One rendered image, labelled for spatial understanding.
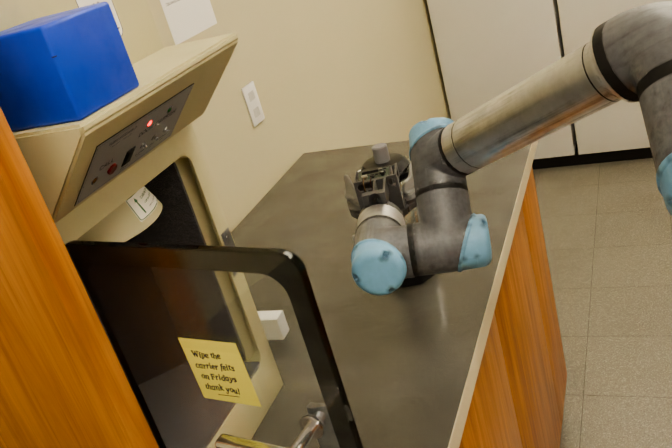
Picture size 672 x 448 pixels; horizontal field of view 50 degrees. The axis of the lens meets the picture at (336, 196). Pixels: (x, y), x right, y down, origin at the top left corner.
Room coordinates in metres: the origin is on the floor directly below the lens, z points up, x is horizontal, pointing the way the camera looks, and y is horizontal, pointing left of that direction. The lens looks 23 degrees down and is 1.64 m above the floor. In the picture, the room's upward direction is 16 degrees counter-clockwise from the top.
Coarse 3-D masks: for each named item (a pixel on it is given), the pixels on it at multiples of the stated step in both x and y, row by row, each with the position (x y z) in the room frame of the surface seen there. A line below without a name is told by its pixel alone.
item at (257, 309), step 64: (128, 256) 0.64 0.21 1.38; (192, 256) 0.59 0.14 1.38; (256, 256) 0.54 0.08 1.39; (128, 320) 0.66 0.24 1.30; (192, 320) 0.61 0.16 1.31; (256, 320) 0.56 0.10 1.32; (320, 320) 0.52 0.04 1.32; (192, 384) 0.63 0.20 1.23; (256, 384) 0.57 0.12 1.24; (320, 384) 0.53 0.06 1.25
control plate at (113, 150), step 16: (176, 96) 0.82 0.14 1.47; (160, 112) 0.80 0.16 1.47; (176, 112) 0.86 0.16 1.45; (128, 128) 0.74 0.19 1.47; (144, 128) 0.78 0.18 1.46; (160, 128) 0.83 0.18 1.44; (112, 144) 0.72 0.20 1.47; (128, 144) 0.76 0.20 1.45; (96, 160) 0.70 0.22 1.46; (112, 160) 0.75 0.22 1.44; (96, 176) 0.73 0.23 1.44; (112, 176) 0.77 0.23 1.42; (80, 192) 0.71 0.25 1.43
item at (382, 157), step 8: (376, 144) 1.22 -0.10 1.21; (384, 144) 1.21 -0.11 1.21; (376, 152) 1.20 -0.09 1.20; (384, 152) 1.20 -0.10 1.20; (392, 152) 1.24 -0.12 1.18; (368, 160) 1.24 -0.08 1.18; (376, 160) 1.21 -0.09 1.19; (384, 160) 1.20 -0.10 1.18; (392, 160) 1.20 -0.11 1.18; (400, 160) 1.19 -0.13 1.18; (408, 160) 1.21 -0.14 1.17; (368, 168) 1.20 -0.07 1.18; (392, 168) 1.18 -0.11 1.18; (400, 168) 1.18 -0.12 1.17
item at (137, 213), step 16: (144, 192) 0.91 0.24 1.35; (128, 208) 0.86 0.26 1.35; (144, 208) 0.88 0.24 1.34; (160, 208) 0.91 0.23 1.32; (96, 224) 0.84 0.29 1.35; (112, 224) 0.84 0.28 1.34; (128, 224) 0.85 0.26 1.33; (144, 224) 0.86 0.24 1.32; (80, 240) 0.83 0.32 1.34; (96, 240) 0.83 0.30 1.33; (112, 240) 0.83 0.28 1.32
